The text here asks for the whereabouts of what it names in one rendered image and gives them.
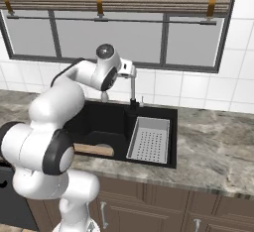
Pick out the brown drawer front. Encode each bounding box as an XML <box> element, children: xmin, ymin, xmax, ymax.
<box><xmin>144</xmin><ymin>182</ymin><xmax>191</xmax><ymax>212</ymax></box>
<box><xmin>189</xmin><ymin>190</ymin><xmax>254</xmax><ymax>224</ymax></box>
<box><xmin>97</xmin><ymin>174</ymin><xmax>146</xmax><ymax>200</ymax></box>

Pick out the black sink basin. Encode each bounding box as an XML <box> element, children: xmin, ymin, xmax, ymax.
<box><xmin>63</xmin><ymin>99</ymin><xmax>179</xmax><ymax>170</ymax></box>

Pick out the black dishwasher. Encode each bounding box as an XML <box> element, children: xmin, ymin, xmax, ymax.
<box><xmin>0</xmin><ymin>161</ymin><xmax>40</xmax><ymax>232</ymax></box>

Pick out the wooden cutting board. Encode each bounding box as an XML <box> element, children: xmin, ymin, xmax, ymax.
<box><xmin>72</xmin><ymin>142</ymin><xmax>115</xmax><ymax>158</ymax></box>

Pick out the silver cupboard handle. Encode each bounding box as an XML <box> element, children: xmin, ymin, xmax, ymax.
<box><xmin>99</xmin><ymin>200</ymin><xmax>109</xmax><ymax>230</ymax></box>
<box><xmin>192</xmin><ymin>218</ymin><xmax>202</xmax><ymax>232</ymax></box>

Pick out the grey sink faucet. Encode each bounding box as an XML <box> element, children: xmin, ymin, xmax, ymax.
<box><xmin>99</xmin><ymin>75</ymin><xmax>140</xmax><ymax>110</ymax></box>

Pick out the dark framed window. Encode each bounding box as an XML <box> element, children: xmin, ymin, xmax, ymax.
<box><xmin>0</xmin><ymin>0</ymin><xmax>241</xmax><ymax>74</ymax></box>

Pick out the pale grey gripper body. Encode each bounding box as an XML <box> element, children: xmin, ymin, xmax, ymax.
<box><xmin>129</xmin><ymin>62</ymin><xmax>138</xmax><ymax>79</ymax></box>

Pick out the grey perforated drain basket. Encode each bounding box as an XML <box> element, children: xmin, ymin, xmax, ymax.
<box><xmin>125</xmin><ymin>116</ymin><xmax>172</xmax><ymax>165</ymax></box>

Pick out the brown cupboard door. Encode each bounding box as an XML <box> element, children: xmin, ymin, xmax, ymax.
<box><xmin>87</xmin><ymin>190</ymin><xmax>187</xmax><ymax>232</ymax></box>
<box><xmin>183</xmin><ymin>210</ymin><xmax>254</xmax><ymax>232</ymax></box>

